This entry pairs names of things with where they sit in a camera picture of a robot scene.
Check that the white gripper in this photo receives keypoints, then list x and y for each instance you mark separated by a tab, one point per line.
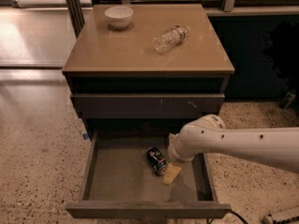
176	152

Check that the blue pepsi can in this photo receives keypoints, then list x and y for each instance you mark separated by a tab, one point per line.
156	160

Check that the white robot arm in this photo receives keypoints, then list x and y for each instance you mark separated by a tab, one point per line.
275	147

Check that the closed top drawer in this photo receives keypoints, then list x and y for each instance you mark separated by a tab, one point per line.
146	106

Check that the brown drawer cabinet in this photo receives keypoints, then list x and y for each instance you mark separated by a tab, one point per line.
107	61

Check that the blue tape piece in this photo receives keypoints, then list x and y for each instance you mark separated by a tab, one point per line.
85	136

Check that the white power strip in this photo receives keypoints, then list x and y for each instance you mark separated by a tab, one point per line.
290	216

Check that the clear plastic water bottle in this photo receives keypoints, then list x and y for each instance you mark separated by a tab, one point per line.
165	41

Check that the white ceramic bowl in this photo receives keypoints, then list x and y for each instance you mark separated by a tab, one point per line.
119	17

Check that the metal frame post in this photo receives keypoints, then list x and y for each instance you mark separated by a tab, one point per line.
76	15

